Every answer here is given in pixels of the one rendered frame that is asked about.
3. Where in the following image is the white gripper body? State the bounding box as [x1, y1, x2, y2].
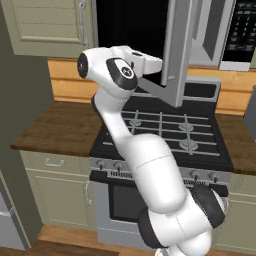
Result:
[132, 54, 164, 77]

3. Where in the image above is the grey microwave door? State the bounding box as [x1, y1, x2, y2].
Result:
[138, 0, 236, 109]

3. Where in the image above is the black and steel microwave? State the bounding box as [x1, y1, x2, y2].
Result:
[91, 0, 256, 86]

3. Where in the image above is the steel oven door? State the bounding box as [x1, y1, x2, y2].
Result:
[92, 179, 232, 252]

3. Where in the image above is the green base cupboard door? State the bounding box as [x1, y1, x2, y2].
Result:
[213, 195, 256, 256]
[25, 167, 98, 232]

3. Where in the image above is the black gas stove with oven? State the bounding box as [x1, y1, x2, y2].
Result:
[88, 75, 235, 252]

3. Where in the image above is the green drawer front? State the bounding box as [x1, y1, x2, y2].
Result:
[229, 172, 256, 198]
[19, 150, 92, 172]

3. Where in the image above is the grey-green tall cabinet panel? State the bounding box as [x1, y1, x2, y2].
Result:
[0, 0, 56, 248]

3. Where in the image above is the silver wall cupboard handle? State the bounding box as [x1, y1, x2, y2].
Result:
[78, 0, 89, 47]

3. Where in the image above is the green wall cupboard door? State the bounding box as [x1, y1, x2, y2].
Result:
[0, 0, 98, 60]

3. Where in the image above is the black oven door handle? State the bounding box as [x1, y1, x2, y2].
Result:
[89, 169, 230, 198]

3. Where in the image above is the silver drawer handle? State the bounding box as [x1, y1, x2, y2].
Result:
[44, 157, 66, 168]

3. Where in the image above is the silver base cupboard handle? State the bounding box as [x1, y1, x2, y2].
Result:
[84, 180, 93, 207]

